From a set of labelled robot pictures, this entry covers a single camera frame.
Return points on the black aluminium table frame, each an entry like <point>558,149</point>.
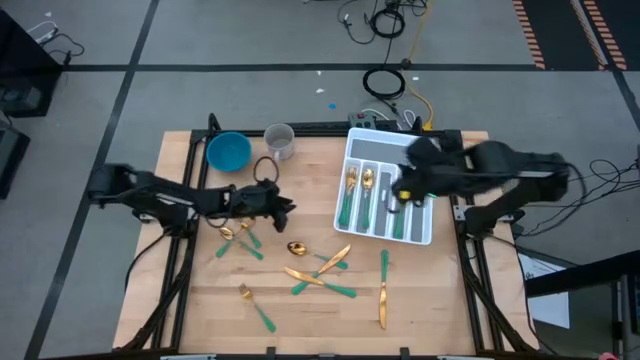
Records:
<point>325,131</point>

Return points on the black mat orange stripes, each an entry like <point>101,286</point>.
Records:
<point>560,30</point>

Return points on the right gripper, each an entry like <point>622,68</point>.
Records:
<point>420,170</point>

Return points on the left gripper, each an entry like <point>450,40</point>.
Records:
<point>252,200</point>

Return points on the white plastic cutlery tray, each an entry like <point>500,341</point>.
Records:
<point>372,150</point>

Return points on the black desk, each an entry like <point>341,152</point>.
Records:
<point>575,280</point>

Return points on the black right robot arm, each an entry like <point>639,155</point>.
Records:
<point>500,167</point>

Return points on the black box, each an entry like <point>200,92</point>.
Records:
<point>10,160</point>

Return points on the black cabinet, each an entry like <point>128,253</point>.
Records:
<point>20,65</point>

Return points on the grey patterned mug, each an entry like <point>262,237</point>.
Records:
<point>280,142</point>

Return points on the teal bowl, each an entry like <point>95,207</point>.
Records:
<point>229,152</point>

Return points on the white paper sheet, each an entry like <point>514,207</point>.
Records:
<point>547,305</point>

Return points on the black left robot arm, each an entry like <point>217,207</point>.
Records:
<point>165,192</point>

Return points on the grey metal bracket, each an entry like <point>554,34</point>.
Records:
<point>460,212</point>

